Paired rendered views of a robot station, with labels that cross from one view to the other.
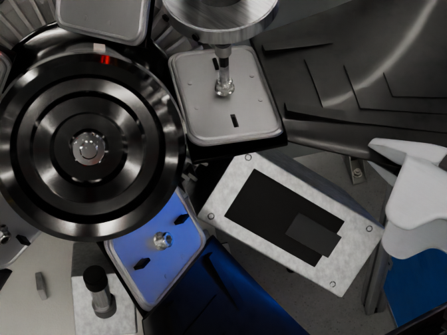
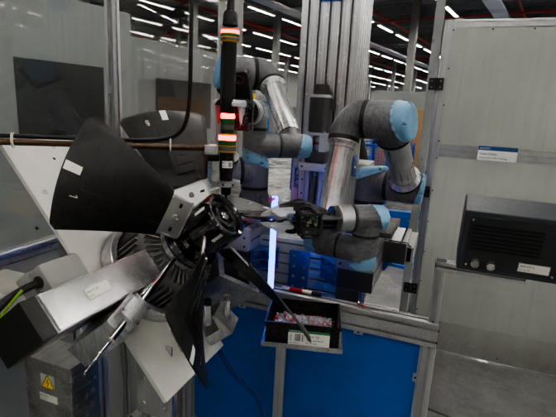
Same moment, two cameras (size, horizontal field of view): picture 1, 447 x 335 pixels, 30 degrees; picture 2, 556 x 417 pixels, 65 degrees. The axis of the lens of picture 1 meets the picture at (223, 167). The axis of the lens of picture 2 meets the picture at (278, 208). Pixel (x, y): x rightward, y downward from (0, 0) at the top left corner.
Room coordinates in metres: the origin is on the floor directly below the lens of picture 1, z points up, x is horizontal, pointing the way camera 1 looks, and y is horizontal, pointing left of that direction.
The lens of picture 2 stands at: (-0.30, 0.85, 1.47)
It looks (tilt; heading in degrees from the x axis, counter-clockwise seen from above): 13 degrees down; 301
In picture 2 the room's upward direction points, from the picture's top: 3 degrees clockwise
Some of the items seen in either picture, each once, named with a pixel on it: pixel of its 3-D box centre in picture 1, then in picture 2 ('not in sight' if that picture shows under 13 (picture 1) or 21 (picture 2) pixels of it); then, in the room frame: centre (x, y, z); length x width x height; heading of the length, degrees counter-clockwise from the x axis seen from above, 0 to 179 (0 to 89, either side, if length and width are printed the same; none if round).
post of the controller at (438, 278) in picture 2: not in sight; (437, 290); (-0.09, -0.45, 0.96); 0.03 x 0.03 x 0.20; 10
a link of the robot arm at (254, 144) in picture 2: not in sight; (259, 146); (0.45, -0.28, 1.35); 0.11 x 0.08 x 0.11; 49
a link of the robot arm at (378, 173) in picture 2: not in sight; (372, 182); (0.25, -0.78, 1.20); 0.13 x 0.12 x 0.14; 3
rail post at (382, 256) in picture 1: (398, 207); (189, 382); (0.76, -0.30, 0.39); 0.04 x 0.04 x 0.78; 10
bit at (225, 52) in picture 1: (223, 56); not in sight; (0.37, 0.00, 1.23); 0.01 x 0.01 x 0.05
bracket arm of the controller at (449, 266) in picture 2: not in sight; (478, 270); (-0.19, -0.47, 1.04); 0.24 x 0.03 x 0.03; 10
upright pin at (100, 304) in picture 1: (100, 291); (207, 311); (0.32, 0.11, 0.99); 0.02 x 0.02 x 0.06
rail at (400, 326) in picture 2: not in sight; (298, 304); (0.33, -0.38, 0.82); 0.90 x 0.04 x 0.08; 10
